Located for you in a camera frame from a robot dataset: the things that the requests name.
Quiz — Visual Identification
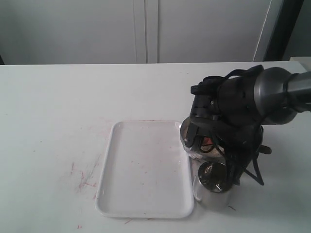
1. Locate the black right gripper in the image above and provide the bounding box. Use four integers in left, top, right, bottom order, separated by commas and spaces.
184, 72, 263, 185

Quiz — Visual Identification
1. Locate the brown wooden spoon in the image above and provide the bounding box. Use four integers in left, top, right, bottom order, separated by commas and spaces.
200, 137, 272, 154

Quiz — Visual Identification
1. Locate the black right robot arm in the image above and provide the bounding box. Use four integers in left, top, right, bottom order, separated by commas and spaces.
180, 65, 311, 185

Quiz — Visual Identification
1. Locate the steel bowl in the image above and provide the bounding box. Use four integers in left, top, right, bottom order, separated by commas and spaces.
179, 117, 226, 162

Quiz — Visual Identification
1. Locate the stainless steel cup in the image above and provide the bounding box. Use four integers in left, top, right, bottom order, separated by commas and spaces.
192, 161, 233, 211

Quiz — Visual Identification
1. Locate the white plastic tray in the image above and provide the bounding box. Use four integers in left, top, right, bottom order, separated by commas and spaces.
95, 120, 194, 219

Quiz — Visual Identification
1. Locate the white cabinet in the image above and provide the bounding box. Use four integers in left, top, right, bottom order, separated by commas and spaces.
0, 0, 283, 65

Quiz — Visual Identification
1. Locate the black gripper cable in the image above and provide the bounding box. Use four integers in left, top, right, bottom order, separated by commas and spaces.
190, 65, 265, 186

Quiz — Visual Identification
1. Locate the black vertical post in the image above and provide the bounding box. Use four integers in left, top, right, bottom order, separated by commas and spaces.
263, 0, 304, 62

